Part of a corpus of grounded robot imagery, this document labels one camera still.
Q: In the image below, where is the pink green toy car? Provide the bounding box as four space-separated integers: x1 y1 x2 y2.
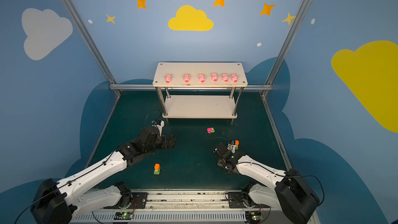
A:
207 128 215 134

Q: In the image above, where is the pink pig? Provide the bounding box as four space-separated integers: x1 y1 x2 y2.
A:
164 74 172 84
199 74 206 83
183 74 190 83
231 74 239 83
222 73 230 83
211 73 219 82

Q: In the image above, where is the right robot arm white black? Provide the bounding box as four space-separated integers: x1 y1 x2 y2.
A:
214 143 323 224

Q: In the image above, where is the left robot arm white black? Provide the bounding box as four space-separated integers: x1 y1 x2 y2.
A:
30 124 177 224

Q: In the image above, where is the white two-tier shelf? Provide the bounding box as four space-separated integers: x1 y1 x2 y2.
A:
152 62 248 119

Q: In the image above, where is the orange green toy truck right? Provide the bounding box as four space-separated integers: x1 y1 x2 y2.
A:
234 140 239 150

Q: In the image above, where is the orange green toy truck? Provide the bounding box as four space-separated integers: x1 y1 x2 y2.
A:
234 140 239 150
153 163 161 175

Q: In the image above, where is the orange green toy truck left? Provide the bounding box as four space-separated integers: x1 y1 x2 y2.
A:
153 163 161 175

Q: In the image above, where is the right controller board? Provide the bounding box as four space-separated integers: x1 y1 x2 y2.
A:
245 212 263 224

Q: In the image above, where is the controller board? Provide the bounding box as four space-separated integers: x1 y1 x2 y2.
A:
114 212 134 221
245 212 263 224

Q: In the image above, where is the left controller board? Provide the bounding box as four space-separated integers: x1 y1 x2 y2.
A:
114 212 134 221

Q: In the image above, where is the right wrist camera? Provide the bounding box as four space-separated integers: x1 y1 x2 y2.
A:
227 140 236 153

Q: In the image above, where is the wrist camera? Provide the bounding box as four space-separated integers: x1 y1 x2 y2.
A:
227 140 236 153
151 119 165 135

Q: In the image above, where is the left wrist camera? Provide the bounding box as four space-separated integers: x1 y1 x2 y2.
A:
151 119 165 135

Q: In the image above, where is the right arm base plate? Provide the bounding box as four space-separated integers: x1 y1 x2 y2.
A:
226 191 270 209

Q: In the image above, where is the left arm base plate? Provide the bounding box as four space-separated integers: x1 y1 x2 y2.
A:
116 192 148 209

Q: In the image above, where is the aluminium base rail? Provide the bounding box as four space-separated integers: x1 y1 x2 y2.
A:
69 190 293 224

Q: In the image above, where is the rear aluminium frame bar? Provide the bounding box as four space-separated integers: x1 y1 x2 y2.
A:
109 84 273 91

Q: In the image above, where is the left aluminium frame post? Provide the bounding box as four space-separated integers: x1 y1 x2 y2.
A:
61 0 117 85

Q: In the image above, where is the aluminium frame post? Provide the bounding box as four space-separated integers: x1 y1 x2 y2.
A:
61 0 117 85
261 0 313 99

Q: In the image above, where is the right aluminium frame post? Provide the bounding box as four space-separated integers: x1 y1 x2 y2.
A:
261 0 313 99

